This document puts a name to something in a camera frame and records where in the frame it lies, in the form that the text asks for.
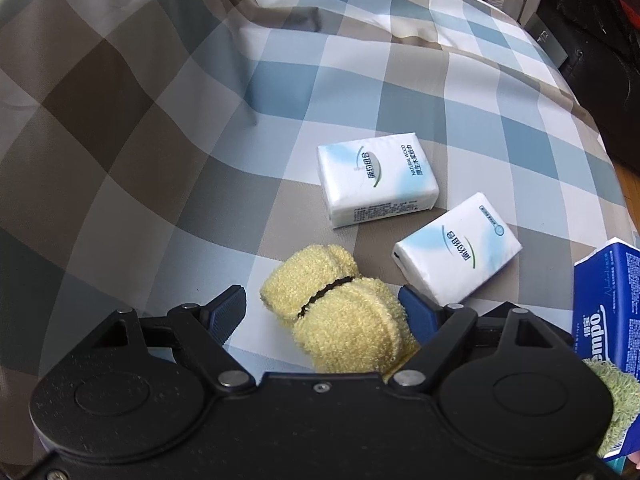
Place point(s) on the green fuzzy ball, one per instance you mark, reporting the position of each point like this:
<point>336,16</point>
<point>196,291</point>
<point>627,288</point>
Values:
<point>620,400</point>

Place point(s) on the yellow fuzzy sock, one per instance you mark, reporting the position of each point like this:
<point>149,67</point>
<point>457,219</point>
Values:
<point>340,320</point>

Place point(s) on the grey panel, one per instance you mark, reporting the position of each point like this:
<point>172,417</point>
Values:
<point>547,37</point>

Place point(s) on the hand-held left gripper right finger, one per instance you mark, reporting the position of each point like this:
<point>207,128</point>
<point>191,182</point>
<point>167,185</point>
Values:
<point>420,312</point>

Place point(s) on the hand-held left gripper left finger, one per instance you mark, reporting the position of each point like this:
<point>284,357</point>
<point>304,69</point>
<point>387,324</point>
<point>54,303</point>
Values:
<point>225,315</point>

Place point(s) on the small white tissue pack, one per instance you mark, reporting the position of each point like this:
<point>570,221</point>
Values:
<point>375,180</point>
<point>457,247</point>

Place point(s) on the checkered blanket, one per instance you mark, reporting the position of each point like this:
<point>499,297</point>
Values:
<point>200,135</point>

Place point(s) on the blue tissue pack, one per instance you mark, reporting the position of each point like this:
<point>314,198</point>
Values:
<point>610,305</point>

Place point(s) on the black leather sofa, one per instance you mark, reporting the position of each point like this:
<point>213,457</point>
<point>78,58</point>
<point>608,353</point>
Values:
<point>600,60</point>

